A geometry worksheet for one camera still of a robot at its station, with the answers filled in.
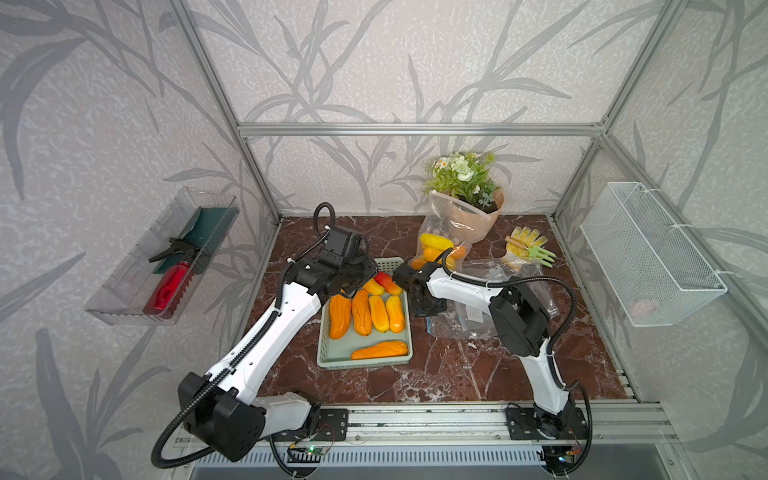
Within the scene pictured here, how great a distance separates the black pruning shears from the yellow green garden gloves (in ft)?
3.07

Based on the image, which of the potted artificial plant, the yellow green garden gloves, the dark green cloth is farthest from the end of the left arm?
the yellow green garden gloves

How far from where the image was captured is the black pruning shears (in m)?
0.65

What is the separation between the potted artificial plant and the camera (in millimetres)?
939
